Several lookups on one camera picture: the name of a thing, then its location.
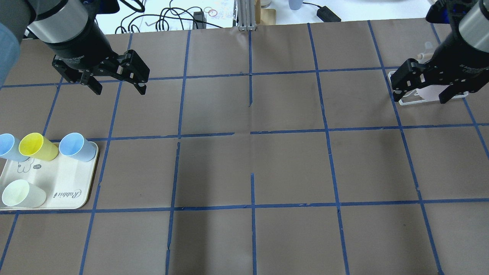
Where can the light blue cup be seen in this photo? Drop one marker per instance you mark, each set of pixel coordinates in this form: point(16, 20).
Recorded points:
point(76, 146)
point(9, 148)

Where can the aluminium frame post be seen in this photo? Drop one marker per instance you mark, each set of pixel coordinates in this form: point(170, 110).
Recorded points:
point(246, 15)

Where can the white wire cup rack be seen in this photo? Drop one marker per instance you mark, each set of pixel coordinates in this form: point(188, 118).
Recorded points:
point(411, 97)

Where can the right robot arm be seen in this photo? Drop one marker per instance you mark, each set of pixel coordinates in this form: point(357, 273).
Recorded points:
point(468, 19)

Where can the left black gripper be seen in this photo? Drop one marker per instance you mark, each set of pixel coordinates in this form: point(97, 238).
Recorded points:
point(82, 45)

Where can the light blue cup far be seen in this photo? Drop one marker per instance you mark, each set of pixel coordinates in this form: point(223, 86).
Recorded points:
point(9, 148)

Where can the pink plastic cup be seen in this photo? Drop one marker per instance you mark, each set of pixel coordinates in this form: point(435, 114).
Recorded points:
point(430, 93)

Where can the light blue cup near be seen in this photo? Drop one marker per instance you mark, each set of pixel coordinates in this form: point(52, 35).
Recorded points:
point(76, 146)

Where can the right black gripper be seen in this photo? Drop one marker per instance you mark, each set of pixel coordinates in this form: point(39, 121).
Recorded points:
point(452, 50)

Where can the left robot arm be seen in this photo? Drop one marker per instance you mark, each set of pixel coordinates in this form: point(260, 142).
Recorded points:
point(69, 29)

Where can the cream white plastic cup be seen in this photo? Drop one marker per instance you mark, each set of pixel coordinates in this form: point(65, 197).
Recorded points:
point(21, 193)

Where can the cream rabbit tray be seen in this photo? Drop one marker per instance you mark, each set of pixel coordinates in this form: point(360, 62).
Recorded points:
point(66, 181)

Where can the yellow plastic cup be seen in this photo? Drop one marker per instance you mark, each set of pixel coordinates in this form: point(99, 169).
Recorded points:
point(35, 145)

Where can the black power adapter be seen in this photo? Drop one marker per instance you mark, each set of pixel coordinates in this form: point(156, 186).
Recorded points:
point(327, 15)

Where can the wooden stand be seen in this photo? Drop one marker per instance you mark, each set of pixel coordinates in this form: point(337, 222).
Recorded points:
point(264, 16)

